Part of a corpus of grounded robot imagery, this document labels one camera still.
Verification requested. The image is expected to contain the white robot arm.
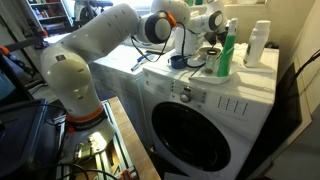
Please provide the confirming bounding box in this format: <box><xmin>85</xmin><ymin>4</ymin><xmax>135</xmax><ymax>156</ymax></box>
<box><xmin>40</xmin><ymin>0</ymin><xmax>225</xmax><ymax>148</ymax></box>

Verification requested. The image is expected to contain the small glass jar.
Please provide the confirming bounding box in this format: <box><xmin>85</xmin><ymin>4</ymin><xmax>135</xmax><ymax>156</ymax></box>
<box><xmin>205</xmin><ymin>49</ymin><xmax>218</xmax><ymax>74</ymax></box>

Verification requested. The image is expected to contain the white bowl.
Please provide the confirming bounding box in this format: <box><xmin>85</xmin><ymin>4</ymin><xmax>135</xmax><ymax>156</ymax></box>
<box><xmin>198</xmin><ymin>47</ymin><xmax>221</xmax><ymax>59</ymax></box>

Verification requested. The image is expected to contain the white tray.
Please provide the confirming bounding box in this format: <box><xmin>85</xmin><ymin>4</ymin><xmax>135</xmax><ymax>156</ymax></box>
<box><xmin>189</xmin><ymin>61</ymin><xmax>273</xmax><ymax>84</ymax></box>

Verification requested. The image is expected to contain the white plastic bottle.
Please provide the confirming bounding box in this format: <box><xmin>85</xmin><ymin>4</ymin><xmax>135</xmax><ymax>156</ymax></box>
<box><xmin>243</xmin><ymin>20</ymin><xmax>271</xmax><ymax>68</ymax></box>

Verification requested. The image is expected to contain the white top-load dryer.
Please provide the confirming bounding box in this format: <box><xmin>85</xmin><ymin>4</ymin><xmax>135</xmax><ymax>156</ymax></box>
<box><xmin>89</xmin><ymin>33</ymin><xmax>175</xmax><ymax>145</ymax></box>

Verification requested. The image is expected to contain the dark blue storage bin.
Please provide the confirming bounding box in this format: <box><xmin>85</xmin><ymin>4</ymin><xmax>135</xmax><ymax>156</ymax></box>
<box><xmin>0</xmin><ymin>99</ymin><xmax>47</xmax><ymax>180</ymax></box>

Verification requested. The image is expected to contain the blue white brush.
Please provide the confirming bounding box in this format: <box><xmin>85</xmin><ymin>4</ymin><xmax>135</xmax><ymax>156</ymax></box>
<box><xmin>131</xmin><ymin>53</ymin><xmax>155</xmax><ymax>72</ymax></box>

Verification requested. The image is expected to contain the green spray bottle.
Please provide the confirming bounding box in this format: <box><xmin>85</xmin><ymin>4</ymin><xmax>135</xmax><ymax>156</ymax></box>
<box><xmin>217</xmin><ymin>18</ymin><xmax>238</xmax><ymax>77</ymax></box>

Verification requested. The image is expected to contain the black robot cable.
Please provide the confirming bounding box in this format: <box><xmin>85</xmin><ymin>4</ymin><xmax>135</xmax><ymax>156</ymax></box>
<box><xmin>129</xmin><ymin>21</ymin><xmax>208</xmax><ymax>69</ymax></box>

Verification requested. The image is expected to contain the wooden bench top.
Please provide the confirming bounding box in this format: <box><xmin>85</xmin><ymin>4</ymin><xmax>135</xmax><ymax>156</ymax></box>
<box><xmin>108</xmin><ymin>97</ymin><xmax>161</xmax><ymax>180</ymax></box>

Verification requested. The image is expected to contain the bookshelf with books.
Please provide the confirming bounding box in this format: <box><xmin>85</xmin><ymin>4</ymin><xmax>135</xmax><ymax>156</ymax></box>
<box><xmin>26</xmin><ymin>0</ymin><xmax>71</xmax><ymax>30</ymax></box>

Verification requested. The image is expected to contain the white front-load washing machine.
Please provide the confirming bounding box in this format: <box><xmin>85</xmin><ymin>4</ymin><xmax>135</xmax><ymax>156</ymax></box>
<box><xmin>142</xmin><ymin>48</ymin><xmax>279</xmax><ymax>180</ymax></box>

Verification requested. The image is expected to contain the white napkin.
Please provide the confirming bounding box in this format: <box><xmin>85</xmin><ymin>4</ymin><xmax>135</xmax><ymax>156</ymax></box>
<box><xmin>233</xmin><ymin>43</ymin><xmax>248</xmax><ymax>63</ymax></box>

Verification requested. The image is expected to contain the blue measuring cup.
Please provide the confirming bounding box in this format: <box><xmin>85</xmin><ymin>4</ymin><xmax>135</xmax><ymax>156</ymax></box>
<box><xmin>168</xmin><ymin>55</ymin><xmax>187</xmax><ymax>69</ymax></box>

